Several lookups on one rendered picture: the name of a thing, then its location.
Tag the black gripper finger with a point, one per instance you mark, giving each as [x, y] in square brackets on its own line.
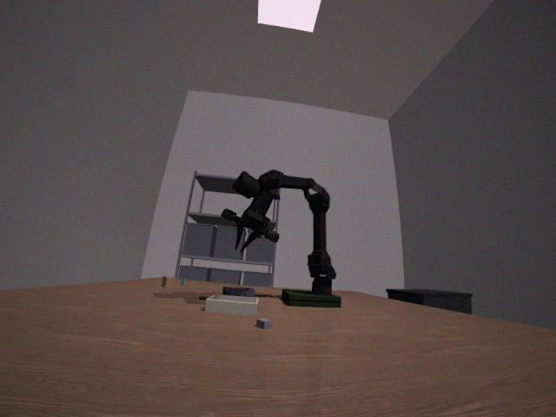
[239, 235]
[249, 240]

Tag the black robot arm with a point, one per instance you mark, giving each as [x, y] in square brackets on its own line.
[319, 262]

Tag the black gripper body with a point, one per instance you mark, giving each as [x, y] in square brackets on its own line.
[231, 216]

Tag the shallow beige tray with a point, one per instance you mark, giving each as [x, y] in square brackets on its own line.
[232, 305]

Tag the tan cube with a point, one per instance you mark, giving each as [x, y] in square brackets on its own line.
[168, 282]

